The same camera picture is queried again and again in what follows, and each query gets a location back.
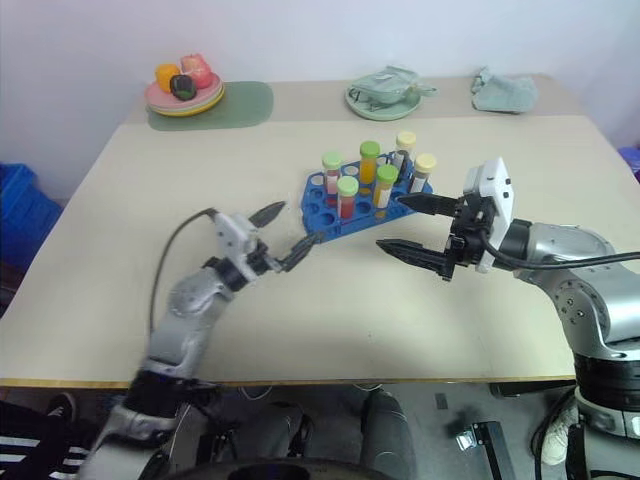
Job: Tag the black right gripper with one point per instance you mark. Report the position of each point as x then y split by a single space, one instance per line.
465 245

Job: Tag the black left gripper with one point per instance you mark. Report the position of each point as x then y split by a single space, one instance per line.
262 260

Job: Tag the labelled yellow tube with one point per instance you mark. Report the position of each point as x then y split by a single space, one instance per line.
386 192

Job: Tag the brown tube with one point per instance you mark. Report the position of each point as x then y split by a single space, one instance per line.
425 162

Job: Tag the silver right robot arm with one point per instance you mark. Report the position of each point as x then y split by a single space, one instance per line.
565 245

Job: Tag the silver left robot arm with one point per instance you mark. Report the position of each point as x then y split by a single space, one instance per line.
190 300

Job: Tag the blue test tube rack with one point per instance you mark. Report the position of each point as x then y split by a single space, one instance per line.
320 200

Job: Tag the orange tube, green cap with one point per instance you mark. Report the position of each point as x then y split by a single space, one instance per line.
369 167

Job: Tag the grey tube, pale yellow cap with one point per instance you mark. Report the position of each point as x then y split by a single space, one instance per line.
405 140

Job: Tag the pale green plate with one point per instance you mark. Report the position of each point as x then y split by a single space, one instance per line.
382 114

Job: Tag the green placemat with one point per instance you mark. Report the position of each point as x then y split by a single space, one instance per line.
245 107

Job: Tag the yellow plate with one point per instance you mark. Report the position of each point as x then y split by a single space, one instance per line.
190 114

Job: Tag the pale green cloth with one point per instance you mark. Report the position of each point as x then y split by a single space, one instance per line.
505 95

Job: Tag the black and green toy fruit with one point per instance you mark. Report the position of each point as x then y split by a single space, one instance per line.
182 87

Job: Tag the pink toy peach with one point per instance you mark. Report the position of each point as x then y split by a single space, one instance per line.
196 69

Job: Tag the pink plate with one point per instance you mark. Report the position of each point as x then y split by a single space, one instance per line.
155 95

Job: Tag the orange toy fruit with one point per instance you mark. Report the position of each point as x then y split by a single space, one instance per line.
165 75

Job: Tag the dark rounded shape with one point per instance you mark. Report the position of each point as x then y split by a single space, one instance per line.
387 430

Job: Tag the blue purple plastic basket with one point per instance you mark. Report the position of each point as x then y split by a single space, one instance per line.
631 160

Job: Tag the white sneaker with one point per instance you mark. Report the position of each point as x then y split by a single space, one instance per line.
557 440

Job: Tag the blue plastic crate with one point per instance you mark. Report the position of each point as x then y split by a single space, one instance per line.
25 210

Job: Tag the black white striped garment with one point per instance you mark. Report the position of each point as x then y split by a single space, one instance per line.
30 445

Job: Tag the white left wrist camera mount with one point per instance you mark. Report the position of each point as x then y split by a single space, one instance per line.
232 235

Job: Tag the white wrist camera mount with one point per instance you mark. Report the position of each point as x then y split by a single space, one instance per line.
232 235
495 185

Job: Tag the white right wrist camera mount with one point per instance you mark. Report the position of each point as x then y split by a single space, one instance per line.
495 185

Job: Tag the black metal bracket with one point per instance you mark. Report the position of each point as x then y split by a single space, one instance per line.
492 445

